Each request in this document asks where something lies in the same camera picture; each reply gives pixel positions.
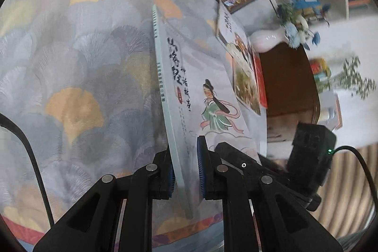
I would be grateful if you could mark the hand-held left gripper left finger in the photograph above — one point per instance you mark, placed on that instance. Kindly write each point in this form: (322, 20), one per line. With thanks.
(169, 184)

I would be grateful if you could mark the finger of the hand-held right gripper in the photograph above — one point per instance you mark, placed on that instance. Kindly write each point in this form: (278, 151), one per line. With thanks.
(236, 157)

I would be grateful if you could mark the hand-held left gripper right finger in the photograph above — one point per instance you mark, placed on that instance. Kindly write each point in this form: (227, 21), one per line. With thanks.
(202, 169)

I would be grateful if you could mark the pale book lady picture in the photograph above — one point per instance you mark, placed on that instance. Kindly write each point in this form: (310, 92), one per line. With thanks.
(192, 92)

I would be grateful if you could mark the red cover book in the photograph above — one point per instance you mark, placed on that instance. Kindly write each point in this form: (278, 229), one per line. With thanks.
(261, 83)

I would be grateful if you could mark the person's right forearm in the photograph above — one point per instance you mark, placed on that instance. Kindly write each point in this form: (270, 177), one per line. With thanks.
(351, 241)

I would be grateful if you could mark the white cup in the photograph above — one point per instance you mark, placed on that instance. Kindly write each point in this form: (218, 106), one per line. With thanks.
(329, 113)

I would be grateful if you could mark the pink edged tray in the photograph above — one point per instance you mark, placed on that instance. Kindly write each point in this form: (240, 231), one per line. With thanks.
(332, 113)

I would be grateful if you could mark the brown wooden cabinet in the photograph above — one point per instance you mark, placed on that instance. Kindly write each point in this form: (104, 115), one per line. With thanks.
(286, 83)

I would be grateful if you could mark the colourful box stack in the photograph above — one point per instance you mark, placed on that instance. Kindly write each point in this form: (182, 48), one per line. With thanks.
(320, 70)

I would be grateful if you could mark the green leafy plant sprigs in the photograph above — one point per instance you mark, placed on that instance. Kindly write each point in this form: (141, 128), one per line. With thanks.
(351, 77)

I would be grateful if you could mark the white book animal picture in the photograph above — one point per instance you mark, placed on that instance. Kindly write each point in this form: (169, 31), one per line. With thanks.
(239, 63)

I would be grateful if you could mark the white vase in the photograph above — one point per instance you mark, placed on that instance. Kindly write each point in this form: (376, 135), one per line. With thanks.
(265, 41)

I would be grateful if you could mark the ginkgo patterned tablecloth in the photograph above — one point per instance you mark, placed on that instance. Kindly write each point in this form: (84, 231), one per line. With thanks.
(88, 63)

